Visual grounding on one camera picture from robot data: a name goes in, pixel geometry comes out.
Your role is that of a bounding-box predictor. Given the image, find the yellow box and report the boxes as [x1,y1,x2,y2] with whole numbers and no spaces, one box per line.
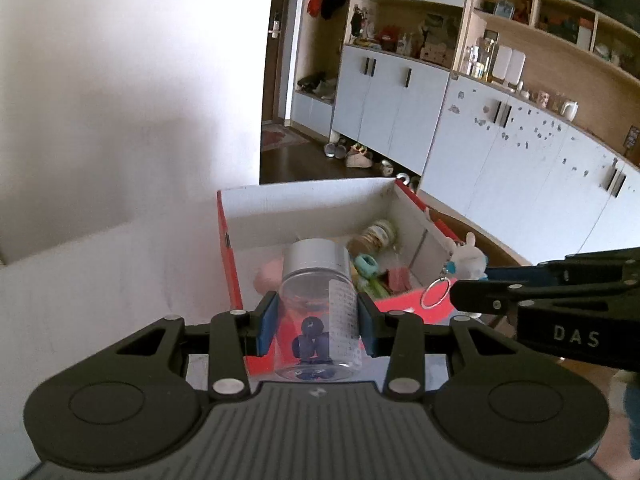
[385,267,413,293]

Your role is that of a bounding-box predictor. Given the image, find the stickered white sideboard cabinet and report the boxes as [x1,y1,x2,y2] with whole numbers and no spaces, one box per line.
[417,75,640,266]

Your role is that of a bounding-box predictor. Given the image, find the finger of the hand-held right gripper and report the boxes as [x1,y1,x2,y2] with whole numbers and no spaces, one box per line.
[449,279,640,318]
[484,247,640,287]

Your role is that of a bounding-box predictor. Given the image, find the clear pitcher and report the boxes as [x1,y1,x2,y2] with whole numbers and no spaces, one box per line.
[482,37,500,81]

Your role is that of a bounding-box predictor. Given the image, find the red cardboard box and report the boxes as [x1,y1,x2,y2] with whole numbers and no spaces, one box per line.
[216,179,471,377]

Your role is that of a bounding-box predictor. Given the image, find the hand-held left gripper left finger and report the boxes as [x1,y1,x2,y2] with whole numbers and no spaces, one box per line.
[82,291,279,404]

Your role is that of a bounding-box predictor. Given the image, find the white rectangular containers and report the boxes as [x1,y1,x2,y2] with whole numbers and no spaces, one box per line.
[492,45,526,92]

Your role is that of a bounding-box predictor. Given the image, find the white lower cabinet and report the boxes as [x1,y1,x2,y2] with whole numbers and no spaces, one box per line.
[331,46,451,176]

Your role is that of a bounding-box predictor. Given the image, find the patterned floor rug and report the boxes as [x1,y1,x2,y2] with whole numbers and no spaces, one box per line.
[261,127,311,153]

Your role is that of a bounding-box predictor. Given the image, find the white bunny keychain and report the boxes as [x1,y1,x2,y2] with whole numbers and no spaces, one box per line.
[420,232,490,310]

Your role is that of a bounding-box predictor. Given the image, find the patterned gift box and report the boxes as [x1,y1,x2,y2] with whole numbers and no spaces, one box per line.
[420,12,461,63]

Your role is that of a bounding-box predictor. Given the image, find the pink and white shoes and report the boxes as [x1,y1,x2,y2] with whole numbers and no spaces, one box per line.
[346,144,375,168]

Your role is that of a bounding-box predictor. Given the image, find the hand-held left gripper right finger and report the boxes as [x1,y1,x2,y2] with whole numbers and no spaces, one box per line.
[357,291,547,404]

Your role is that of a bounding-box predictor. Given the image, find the wooden open shelf unit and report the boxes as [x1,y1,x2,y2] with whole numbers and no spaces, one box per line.
[452,0,640,161]

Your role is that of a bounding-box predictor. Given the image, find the green-lid jar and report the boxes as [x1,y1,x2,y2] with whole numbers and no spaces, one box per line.
[347,219,398,256]

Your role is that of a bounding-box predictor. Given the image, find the green highlighter pen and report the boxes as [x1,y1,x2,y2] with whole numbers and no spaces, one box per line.
[352,275,391,301]

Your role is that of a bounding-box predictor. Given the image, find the brown entry door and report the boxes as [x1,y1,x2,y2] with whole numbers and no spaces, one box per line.
[261,0,301,126]

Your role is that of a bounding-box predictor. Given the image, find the person's right hand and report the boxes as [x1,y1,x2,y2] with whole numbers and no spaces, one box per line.
[621,382,640,431]

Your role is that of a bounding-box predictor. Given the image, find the white shoe bench cabinet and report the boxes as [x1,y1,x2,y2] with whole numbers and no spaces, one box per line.
[291,91,335,136]

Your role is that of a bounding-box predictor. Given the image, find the pink heart-shaped box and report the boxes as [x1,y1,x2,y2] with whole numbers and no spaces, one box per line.
[255,259,285,293]

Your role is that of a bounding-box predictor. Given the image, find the shoes on bench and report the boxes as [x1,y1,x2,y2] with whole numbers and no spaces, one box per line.
[296,72,337,101]

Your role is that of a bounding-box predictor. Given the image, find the clear jar with silver lid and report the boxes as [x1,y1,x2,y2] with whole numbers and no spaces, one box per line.
[274,240,363,381]

